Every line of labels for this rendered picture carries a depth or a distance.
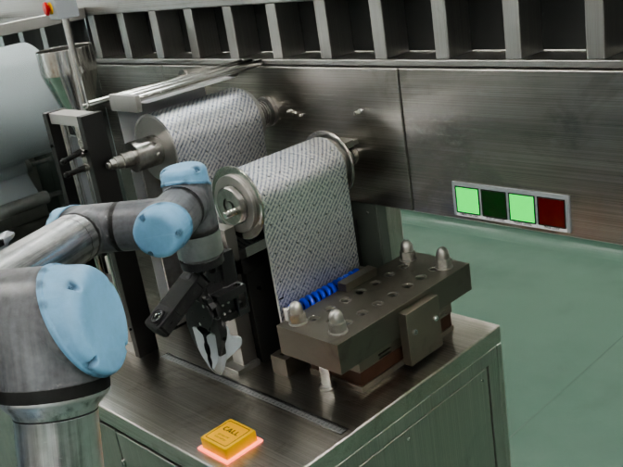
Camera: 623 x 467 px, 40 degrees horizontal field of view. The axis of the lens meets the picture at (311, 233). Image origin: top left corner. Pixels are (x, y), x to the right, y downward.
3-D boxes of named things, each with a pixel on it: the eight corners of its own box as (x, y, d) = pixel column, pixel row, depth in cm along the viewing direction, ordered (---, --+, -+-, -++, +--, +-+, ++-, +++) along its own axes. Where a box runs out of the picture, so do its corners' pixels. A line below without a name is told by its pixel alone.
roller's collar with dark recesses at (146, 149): (126, 170, 176) (120, 141, 174) (150, 162, 180) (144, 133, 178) (144, 173, 172) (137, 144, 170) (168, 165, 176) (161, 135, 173)
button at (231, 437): (202, 448, 148) (199, 436, 147) (233, 429, 152) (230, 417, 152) (227, 461, 143) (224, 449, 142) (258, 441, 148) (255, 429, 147)
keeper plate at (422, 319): (403, 364, 163) (397, 312, 159) (435, 342, 169) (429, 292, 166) (413, 367, 161) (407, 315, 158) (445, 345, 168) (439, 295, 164)
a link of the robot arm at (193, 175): (148, 177, 128) (166, 161, 136) (163, 244, 132) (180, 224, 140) (197, 171, 127) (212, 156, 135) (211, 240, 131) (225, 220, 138)
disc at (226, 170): (220, 233, 169) (205, 163, 164) (222, 233, 170) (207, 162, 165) (269, 244, 159) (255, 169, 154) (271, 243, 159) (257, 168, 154)
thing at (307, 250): (278, 315, 166) (262, 227, 160) (358, 271, 181) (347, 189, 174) (280, 316, 166) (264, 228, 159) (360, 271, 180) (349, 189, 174)
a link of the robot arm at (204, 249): (191, 243, 131) (161, 235, 136) (197, 271, 132) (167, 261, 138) (228, 227, 135) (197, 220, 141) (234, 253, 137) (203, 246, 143)
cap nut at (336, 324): (324, 333, 154) (320, 311, 152) (337, 325, 156) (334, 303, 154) (338, 338, 151) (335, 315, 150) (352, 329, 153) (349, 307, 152)
